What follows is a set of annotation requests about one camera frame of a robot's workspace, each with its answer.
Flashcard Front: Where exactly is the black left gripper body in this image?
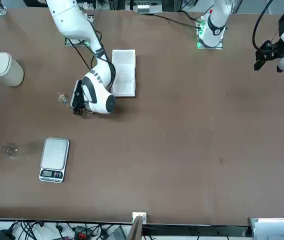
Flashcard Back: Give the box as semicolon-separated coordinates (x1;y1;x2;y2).
256;40;282;61

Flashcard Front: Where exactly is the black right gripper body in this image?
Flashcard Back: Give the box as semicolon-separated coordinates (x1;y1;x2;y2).
70;79;87;111

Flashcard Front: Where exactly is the small clear measuring cup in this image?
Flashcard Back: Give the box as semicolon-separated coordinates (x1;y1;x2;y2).
57;92;69;105

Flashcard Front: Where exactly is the white open box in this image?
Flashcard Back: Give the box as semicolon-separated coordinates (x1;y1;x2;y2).
111;48;137;98

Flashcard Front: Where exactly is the silver digital kitchen scale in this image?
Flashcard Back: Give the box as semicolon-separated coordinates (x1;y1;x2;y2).
38;137;71;184

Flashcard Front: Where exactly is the cream lidded waste bin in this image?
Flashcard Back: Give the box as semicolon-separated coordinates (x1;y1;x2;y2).
0;52;25;88

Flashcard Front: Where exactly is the clear empty glass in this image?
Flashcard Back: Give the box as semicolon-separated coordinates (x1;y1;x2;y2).
4;142;19;159

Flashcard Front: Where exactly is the white power strip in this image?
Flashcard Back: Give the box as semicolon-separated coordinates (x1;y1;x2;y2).
136;4;151;14

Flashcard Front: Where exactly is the red and black plug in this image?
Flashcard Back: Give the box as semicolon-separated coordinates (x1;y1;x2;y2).
72;225;90;240

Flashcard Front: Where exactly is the grey power adapter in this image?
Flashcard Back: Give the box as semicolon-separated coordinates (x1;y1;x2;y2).
110;225;128;240

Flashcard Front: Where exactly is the black power adapter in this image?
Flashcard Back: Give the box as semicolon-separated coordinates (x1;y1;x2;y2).
0;227;16;240

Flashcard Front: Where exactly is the white flat tray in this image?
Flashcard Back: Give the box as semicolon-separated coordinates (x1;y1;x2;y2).
247;216;284;240

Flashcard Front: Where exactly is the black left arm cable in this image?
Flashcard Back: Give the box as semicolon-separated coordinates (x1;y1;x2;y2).
252;0;284;51

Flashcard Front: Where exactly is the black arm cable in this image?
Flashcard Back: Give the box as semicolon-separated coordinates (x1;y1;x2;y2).
65;23;117;94
252;0;284;51

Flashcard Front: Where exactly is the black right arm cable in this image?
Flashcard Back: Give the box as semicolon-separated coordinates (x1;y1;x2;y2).
65;23;117;94

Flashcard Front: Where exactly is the black cable to left base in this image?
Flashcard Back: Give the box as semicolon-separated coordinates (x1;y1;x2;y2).
153;12;199;29

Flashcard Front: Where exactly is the silver frame bracket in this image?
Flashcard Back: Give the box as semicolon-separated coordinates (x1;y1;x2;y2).
131;211;148;225

